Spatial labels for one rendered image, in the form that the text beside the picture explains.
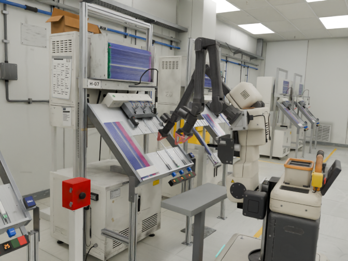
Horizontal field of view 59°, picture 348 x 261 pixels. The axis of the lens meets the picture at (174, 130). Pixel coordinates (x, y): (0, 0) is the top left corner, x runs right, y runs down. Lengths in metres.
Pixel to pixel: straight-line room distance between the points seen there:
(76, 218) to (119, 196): 0.56
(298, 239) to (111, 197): 1.28
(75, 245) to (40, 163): 2.06
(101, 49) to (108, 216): 1.21
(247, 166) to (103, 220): 1.11
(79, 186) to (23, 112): 2.01
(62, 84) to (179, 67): 1.49
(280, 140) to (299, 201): 5.06
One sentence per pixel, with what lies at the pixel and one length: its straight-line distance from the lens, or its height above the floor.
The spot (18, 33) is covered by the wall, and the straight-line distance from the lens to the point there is 3.74.
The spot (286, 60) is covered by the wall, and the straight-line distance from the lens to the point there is 9.96.
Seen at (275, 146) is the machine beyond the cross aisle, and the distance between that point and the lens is 6.81.
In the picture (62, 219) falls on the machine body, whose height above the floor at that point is 0.25.
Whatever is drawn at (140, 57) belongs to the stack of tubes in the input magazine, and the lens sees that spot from 2.65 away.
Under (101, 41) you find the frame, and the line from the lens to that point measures 2.39.
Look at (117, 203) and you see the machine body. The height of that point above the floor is 0.47.
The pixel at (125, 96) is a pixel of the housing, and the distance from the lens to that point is 2.53.
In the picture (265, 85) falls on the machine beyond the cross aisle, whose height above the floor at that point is 1.55.
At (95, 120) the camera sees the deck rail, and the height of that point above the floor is 1.08.
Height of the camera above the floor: 1.30
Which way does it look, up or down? 7 degrees down
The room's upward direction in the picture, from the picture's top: 2 degrees clockwise
